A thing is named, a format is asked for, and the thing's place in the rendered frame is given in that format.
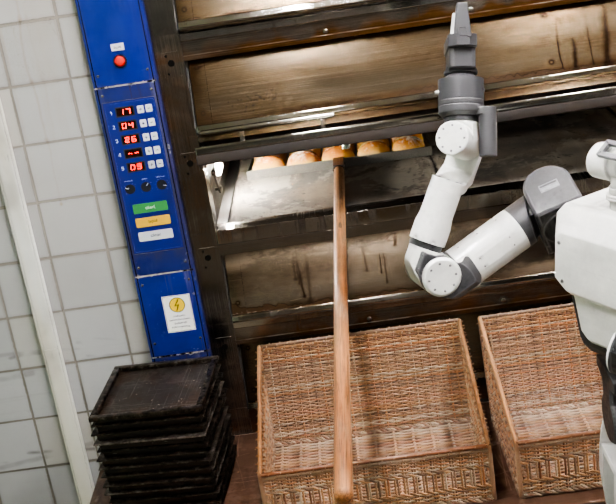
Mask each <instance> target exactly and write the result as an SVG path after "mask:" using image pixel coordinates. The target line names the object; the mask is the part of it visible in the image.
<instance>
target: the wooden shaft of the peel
mask: <svg viewBox="0 0 616 504"><path fill-rule="evenodd" d="M353 497H354V492H353V458H352V423H351V389H350V354H349V319H348V285H347V250H346V215H345V181H344V168H343V167H341V166H337V167H335V168H334V499H335V501H336V503H337V504H350V503H351V502H352V500H353Z"/></svg>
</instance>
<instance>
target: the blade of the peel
mask: <svg viewBox="0 0 616 504"><path fill-rule="evenodd" d="M422 136H423V142H424V144H425V147H420V148H412V149H405V150H398V151H391V152H383V153H376V154H369V155H361V156H357V153H358V150H357V144H356V143H355V144H354V147H355V151H354V154H355V156H354V157H347V158H344V162H345V167H350V166H357V165H365V164H372V163H379V162H387V161H394V160H401V159H409V158H416V157H423V156H431V155H433V154H432V146H431V143H430V140H429V138H428V135H427V133H422ZM320 151H321V157H320V159H321V161H318V162H311V163H303V164H296V165H289V166H287V162H288V159H289V154H290V153H287V156H286V162H285V165H286V166H281V167H274V168H267V169H260V170H253V164H254V159H255V158H251V161H250V163H249V166H248V169H247V171H246V173H247V179H248V180H255V179H262V178H270V177H277V176H284V175H292V174H299V173H306V172H314V171H321V170H328V169H332V168H333V165H332V164H333V159H332V160H325V161H322V155H323V148H321V150H320Z"/></svg>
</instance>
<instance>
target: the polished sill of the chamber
mask: <svg viewBox="0 0 616 504"><path fill-rule="evenodd" d="M570 175H571V177H572V179H573V180H574V182H575V184H576V186H577V187H578V189H579V191H580V193H581V194H582V193H589V192H596V191H600V190H603V189H606V188H608V187H609V185H611V183H610V181H607V180H603V179H599V178H595V177H592V176H591V175H590V174H589V172H588V171H587V172H580V173H573V174H570ZM524 181H525V180H524ZM524 181H517V182H510V183H503V184H496V185H489V186H482V187H475V188H468V189H467V191H466V192H465V193H464V194H463V195H461V196H460V199H459V202H458V205H457V208H456V211H462V210H469V209H476V208H483V207H490V206H497V205H504V204H511V203H513V202H515V201H516V200H518V199H519V198H520V197H522V196H523V195H524V193H523V184H524ZM424 198H425V195H419V196H412V197H405V198H398V199H391V200H384V201H377V202H370V203H363V204H356V205H349V206H345V215H346V227H350V226H357V225H364V224H371V223H378V222H385V221H392V220H399V219H406V218H413V217H416V216H417V215H418V213H419V211H420V209H421V206H422V203H423V201H424ZM329 229H334V208H328V209H321V210H314V211H307V212H300V213H293V214H286V215H279V216H272V217H265V218H258V219H251V220H244V221H237V222H230V223H223V224H217V228H216V236H217V242H218V245H223V244H230V243H237V242H244V241H251V240H258V239H265V238H272V237H279V236H286V235H293V234H300V233H307V232H314V231H321V230H329Z"/></svg>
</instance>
